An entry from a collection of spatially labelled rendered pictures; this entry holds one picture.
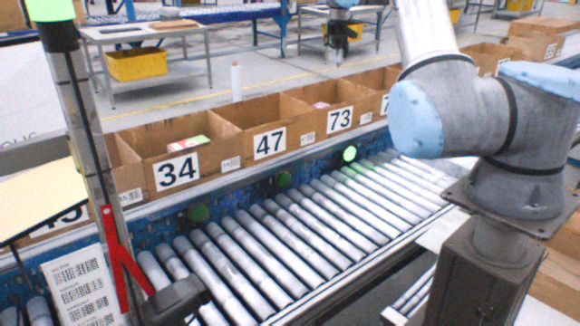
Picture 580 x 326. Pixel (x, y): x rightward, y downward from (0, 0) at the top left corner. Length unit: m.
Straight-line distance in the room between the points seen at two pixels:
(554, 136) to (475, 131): 0.15
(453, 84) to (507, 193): 0.25
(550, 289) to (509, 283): 0.46
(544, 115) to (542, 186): 0.14
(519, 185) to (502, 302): 0.28
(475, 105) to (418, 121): 0.10
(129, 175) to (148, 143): 0.33
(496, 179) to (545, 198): 0.09
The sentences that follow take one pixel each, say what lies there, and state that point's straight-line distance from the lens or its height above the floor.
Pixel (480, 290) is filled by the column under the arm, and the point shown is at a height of 1.01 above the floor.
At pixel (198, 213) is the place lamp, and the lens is 1.47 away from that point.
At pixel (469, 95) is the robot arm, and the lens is 0.75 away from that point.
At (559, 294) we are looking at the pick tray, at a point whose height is 0.81.
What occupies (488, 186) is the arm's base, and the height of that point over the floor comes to 1.26.
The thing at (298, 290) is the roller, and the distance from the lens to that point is 1.26.
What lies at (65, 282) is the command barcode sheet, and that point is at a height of 1.20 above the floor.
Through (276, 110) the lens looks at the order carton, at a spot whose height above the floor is 0.96.
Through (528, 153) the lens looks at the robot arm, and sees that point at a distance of 0.84.
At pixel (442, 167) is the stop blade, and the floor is 0.76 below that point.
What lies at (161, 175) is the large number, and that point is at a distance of 1.43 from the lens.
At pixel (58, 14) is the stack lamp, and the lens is 0.60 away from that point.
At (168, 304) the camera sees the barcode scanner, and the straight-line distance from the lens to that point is 0.81.
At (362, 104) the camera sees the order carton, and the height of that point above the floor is 1.01.
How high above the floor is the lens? 1.68
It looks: 30 degrees down
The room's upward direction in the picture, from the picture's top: 1 degrees clockwise
